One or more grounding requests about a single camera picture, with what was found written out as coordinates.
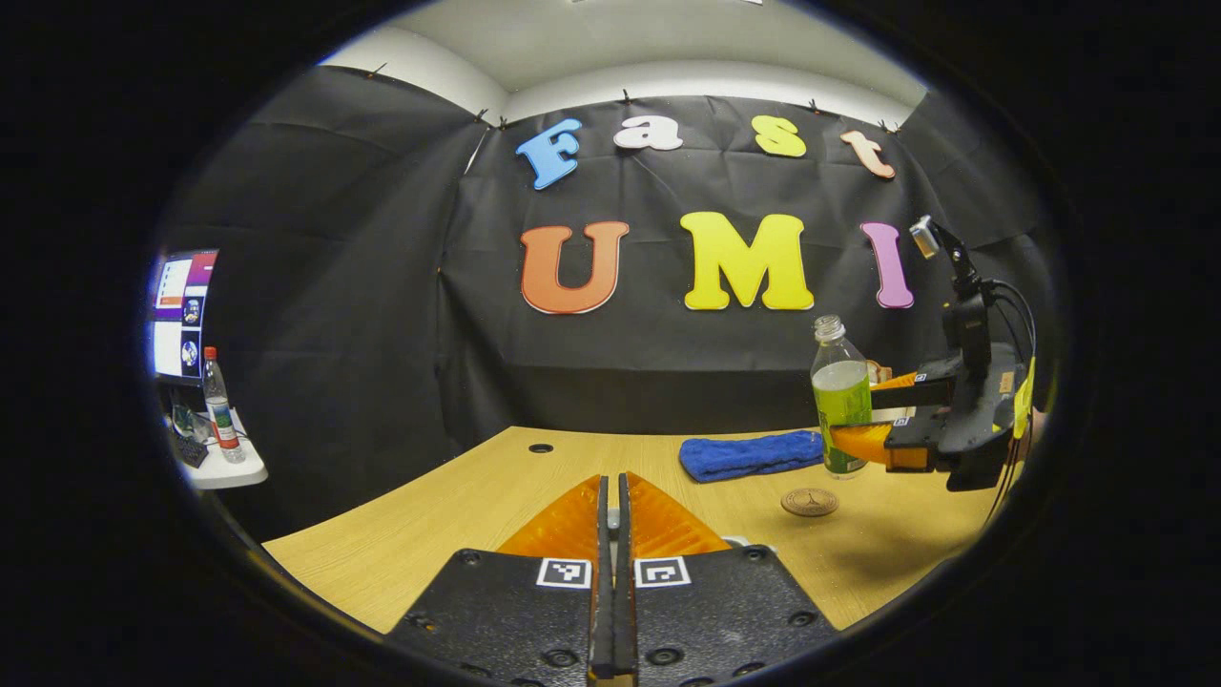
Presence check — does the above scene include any blue towel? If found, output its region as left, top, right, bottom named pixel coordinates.
left=679, top=429, right=827, bottom=484

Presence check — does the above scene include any white toaster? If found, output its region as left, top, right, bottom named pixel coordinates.
left=866, top=361, right=921, bottom=426

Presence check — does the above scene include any red-cap plastic bottle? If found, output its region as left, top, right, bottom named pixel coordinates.
left=201, top=346, right=247, bottom=465

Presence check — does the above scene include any clear green-label water bottle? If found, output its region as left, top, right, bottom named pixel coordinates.
left=810, top=315, right=875, bottom=480

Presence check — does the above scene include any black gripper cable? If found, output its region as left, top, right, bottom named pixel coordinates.
left=987, top=280, right=1040, bottom=383

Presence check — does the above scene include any white side table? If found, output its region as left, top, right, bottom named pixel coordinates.
left=172, top=410, right=270, bottom=491

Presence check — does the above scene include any round wooden coaster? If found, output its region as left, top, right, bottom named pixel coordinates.
left=780, top=488, right=841, bottom=518

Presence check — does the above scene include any black backdrop cloth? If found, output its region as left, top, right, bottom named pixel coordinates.
left=157, top=65, right=1060, bottom=540

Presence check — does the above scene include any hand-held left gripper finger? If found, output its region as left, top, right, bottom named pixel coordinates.
left=386, top=474, right=612, bottom=687
left=615, top=472, right=840, bottom=687

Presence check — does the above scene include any computer monitor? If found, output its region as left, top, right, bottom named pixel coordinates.
left=151, top=250, right=221, bottom=384

